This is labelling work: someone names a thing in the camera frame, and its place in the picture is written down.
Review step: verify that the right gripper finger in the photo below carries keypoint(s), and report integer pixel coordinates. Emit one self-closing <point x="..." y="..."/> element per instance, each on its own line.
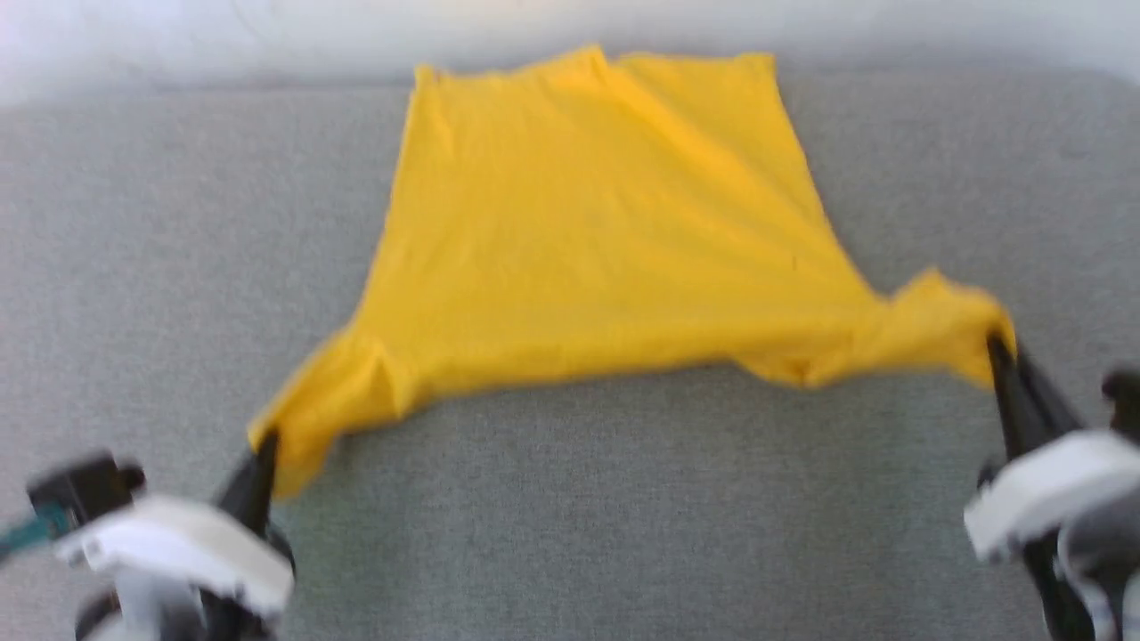
<point x="1008" y="401"/>
<point x="1051" y="409"/>

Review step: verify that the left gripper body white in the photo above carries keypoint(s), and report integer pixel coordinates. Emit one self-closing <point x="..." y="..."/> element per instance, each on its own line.
<point x="178" y="543"/>

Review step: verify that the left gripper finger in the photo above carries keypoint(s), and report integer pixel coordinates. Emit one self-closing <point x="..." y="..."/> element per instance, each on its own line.
<point x="266" y="485"/>
<point x="240" y="494"/>

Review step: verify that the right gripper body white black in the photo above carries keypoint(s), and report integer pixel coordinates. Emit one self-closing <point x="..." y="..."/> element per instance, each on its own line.
<point x="1051" y="485"/>

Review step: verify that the yellow t-shirt garment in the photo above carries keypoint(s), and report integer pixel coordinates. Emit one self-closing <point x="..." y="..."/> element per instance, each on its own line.
<point x="588" y="240"/>

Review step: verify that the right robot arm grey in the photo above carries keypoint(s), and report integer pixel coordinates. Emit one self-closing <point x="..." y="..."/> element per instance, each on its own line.
<point x="1100" y="579"/>

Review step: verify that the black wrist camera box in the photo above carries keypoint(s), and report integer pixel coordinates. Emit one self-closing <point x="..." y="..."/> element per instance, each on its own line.
<point x="85" y="490"/>

